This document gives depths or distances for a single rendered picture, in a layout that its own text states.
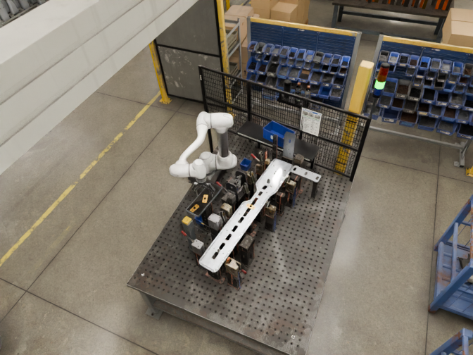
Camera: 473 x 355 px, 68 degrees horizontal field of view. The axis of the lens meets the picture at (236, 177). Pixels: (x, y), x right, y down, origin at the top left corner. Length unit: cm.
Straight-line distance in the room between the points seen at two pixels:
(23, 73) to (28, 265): 436
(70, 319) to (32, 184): 219
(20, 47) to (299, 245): 307
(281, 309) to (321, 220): 98
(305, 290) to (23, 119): 286
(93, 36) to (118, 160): 485
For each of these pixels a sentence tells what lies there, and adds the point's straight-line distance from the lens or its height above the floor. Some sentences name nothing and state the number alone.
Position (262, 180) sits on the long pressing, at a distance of 343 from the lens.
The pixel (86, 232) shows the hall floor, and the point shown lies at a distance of 475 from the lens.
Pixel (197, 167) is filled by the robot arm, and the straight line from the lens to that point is 275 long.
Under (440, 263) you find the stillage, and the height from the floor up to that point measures 19.
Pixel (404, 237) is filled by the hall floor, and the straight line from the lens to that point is 455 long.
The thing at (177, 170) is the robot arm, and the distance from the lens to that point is 280.
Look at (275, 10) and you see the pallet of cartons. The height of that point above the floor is 74.
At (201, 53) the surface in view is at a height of 105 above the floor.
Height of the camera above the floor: 359
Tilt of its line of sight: 48 degrees down
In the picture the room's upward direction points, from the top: 4 degrees counter-clockwise
